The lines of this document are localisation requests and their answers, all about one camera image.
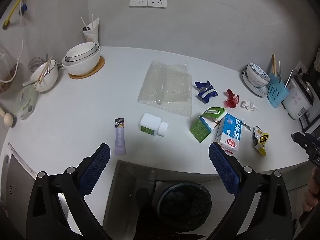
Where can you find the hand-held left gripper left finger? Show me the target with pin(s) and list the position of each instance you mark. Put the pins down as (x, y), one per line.
(96, 170)

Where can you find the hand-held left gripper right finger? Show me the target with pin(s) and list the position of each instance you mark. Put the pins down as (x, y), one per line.
(225, 170)

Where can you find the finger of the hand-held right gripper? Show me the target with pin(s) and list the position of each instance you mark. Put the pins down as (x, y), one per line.
(303, 141)

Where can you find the black mesh trash bin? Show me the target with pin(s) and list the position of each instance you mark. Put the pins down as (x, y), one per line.
(185, 205)

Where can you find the white tissue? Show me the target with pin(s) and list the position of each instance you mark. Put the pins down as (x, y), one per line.
(248, 104)

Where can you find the red mesh net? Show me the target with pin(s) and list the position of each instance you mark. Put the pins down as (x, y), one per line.
(231, 101)

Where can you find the clear bubble wrap sheet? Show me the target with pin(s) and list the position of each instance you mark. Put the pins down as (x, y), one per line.
(170, 85)

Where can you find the person's right hand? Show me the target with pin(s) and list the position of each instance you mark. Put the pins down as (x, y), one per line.
(311, 197)

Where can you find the blue and white milk carton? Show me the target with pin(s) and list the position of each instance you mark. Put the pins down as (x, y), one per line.
(231, 132)

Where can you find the purple sachet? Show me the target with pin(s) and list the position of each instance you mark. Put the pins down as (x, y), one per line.
(120, 140)

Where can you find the white rice cooker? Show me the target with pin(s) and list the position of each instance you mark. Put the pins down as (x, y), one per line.
(295, 100)

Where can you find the yellow and silver snack wrapper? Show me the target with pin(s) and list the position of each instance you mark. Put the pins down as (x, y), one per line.
(261, 142)

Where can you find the open green cardboard box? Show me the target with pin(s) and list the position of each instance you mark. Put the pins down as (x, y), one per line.
(200, 130)

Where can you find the blue perforated utensil holder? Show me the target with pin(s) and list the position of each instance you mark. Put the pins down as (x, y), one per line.
(275, 92)

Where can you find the white plastic stick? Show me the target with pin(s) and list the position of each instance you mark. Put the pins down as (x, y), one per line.
(289, 78)
(279, 67)

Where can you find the grey metal spoon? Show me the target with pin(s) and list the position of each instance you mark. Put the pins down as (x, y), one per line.
(278, 78)

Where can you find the white pill bottle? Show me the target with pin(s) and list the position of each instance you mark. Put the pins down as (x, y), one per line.
(150, 122)

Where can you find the crumpled blue wrapper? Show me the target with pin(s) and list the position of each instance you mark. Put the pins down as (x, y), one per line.
(206, 92)

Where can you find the pair of wooden chopsticks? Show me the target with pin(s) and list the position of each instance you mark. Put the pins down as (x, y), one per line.
(273, 65)

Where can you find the blue floral bowl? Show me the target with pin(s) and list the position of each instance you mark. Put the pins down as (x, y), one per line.
(257, 71)

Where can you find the glass pot lid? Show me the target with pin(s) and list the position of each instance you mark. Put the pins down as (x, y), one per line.
(25, 102)

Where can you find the wooden ladle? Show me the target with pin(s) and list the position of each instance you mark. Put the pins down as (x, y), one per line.
(8, 119)

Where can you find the white bowl with chopsticks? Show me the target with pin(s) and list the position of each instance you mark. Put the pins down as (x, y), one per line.
(48, 80)

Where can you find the round wooden coaster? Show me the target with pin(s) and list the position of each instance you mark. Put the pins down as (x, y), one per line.
(100, 66)

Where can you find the wooden chopstick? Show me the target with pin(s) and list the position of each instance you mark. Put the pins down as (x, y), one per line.
(42, 76)
(45, 70)

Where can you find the clear container of dried food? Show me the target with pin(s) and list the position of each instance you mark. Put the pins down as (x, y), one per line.
(5, 80)

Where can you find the white tall cup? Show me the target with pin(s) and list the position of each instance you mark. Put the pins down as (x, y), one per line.
(92, 33)

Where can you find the white straw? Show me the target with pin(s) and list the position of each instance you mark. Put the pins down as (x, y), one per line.
(92, 21)
(84, 23)

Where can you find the blue clip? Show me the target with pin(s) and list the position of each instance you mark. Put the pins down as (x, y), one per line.
(23, 8)

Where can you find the wall socket with plug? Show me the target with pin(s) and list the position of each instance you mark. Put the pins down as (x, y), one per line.
(300, 66)

